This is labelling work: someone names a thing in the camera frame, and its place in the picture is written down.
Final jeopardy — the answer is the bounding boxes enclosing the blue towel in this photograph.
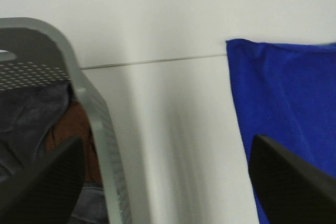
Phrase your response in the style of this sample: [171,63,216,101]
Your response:
[226,39,335,223]

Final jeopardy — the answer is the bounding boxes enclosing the grey towel in basket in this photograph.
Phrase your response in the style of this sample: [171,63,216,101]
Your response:
[1,81,109,223]

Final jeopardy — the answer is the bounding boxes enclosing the grey perforated plastic basket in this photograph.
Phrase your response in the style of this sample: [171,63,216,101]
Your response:
[1,17,132,223]

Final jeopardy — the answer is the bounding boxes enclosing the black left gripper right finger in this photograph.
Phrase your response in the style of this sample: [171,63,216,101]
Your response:
[248,135,335,223]

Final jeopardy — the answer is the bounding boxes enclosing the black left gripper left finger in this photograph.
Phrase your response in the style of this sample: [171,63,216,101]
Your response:
[1,137,86,223]

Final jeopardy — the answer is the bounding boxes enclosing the brown towel in basket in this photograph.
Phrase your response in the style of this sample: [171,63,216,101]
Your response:
[45,101,102,185]

